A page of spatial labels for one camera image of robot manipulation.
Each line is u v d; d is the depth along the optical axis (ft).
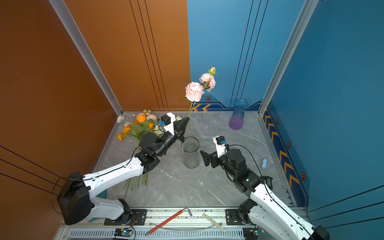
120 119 3.55
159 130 1.89
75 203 1.36
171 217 2.42
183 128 2.14
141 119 3.35
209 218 2.42
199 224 2.38
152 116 3.47
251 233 2.30
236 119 3.38
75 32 2.54
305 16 2.37
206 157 2.08
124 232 2.32
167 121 1.81
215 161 2.12
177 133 1.95
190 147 2.53
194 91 1.78
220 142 2.00
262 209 1.97
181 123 2.03
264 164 2.98
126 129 3.53
